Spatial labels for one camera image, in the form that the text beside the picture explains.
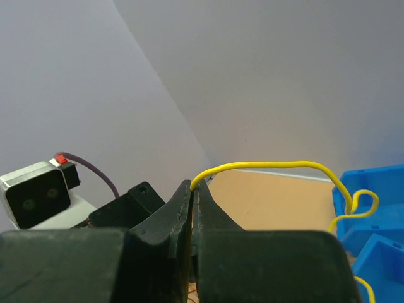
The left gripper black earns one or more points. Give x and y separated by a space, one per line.
128 210

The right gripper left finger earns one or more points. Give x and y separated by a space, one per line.
147 263

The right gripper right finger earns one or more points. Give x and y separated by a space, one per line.
237 265

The blue bin double front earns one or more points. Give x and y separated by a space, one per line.
380 264

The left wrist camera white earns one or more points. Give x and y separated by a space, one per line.
40 196

